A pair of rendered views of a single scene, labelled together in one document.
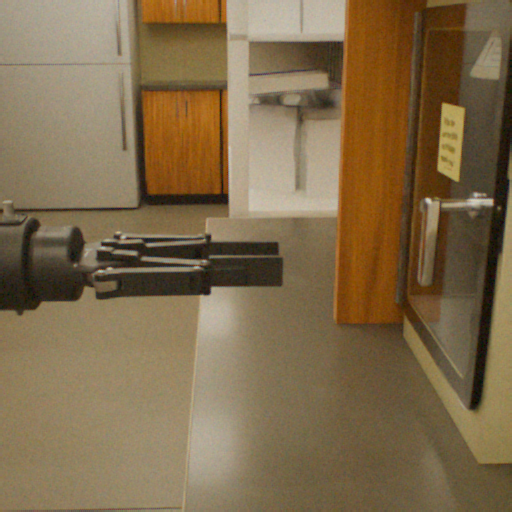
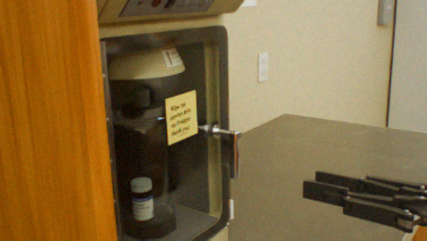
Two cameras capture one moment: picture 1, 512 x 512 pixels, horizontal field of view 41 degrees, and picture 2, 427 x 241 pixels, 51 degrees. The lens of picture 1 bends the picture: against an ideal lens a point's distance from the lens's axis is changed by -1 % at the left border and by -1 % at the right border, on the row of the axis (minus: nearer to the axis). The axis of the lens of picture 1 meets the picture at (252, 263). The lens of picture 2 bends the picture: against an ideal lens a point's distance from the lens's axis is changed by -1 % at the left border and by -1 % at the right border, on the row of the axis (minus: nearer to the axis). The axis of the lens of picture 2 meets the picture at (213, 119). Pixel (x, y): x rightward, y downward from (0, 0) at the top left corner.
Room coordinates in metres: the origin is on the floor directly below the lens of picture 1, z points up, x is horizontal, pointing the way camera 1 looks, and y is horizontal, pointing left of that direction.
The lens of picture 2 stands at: (1.29, 0.28, 1.44)
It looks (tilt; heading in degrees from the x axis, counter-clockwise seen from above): 15 degrees down; 218
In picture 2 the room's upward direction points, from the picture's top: 1 degrees counter-clockwise
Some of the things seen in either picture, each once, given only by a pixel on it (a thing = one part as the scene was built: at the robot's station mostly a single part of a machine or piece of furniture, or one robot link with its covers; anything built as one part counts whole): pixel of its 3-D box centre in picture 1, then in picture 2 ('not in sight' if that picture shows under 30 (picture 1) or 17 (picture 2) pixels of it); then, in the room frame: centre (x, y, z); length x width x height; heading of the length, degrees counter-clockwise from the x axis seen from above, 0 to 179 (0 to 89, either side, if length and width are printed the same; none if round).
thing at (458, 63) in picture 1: (445, 191); (175, 152); (0.77, -0.22, 1.19); 0.30 x 0.01 x 0.40; 2
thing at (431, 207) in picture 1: (445, 239); (227, 152); (0.66, -0.19, 1.17); 0.05 x 0.03 x 0.10; 92
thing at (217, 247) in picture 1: (244, 254); (324, 192); (0.68, 0.01, 1.14); 0.07 x 0.01 x 0.03; 93
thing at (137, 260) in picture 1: (153, 271); (391, 194); (0.63, 0.09, 1.14); 0.11 x 0.01 x 0.04; 79
